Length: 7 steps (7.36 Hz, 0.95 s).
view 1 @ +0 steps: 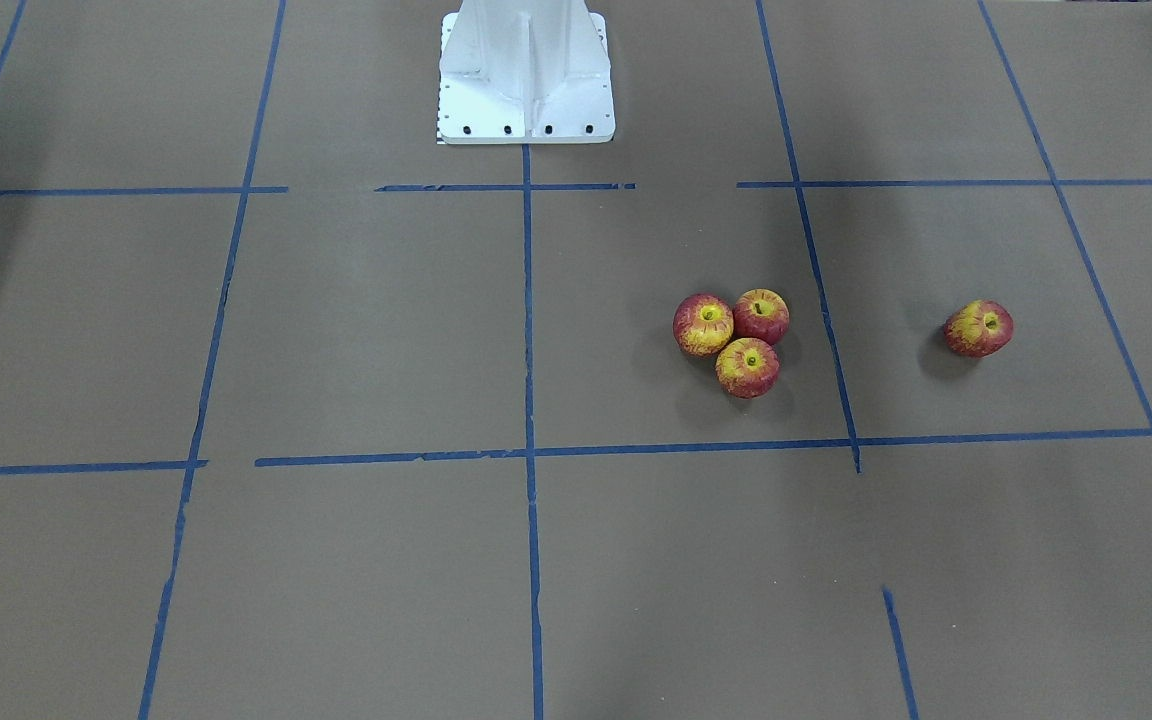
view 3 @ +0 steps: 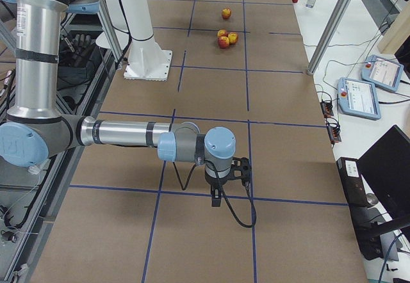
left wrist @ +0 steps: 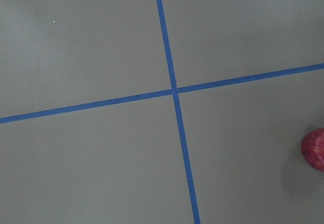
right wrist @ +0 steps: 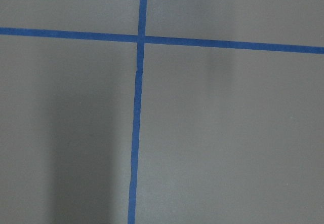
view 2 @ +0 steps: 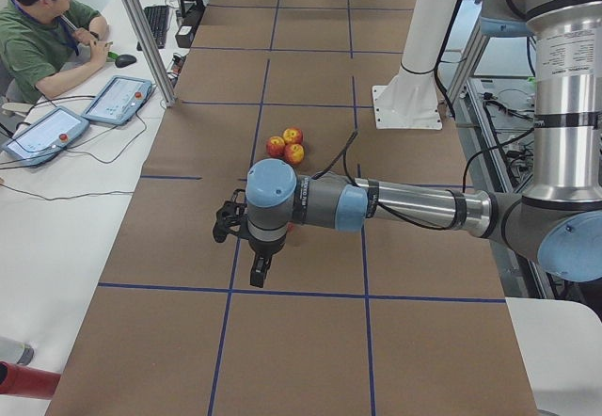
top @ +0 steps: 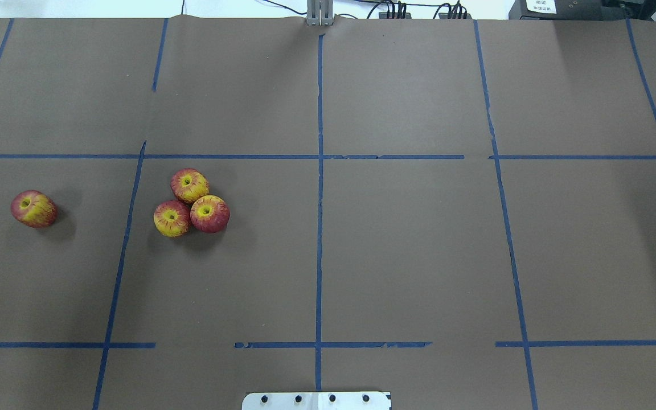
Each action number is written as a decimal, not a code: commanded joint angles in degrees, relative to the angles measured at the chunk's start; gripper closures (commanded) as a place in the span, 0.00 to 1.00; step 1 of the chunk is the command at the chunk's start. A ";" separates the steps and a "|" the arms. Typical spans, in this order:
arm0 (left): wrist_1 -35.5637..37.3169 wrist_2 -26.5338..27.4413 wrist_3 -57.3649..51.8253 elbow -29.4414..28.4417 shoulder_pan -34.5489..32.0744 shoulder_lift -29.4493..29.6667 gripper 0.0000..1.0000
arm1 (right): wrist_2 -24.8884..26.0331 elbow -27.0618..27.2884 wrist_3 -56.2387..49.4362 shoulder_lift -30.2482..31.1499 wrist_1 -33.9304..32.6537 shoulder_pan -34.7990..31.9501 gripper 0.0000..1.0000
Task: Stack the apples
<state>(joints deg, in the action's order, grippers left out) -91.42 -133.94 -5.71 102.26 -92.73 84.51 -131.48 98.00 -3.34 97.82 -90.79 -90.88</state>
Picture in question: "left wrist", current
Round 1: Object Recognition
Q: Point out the red yellow apple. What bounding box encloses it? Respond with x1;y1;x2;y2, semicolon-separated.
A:
301;128;323;172

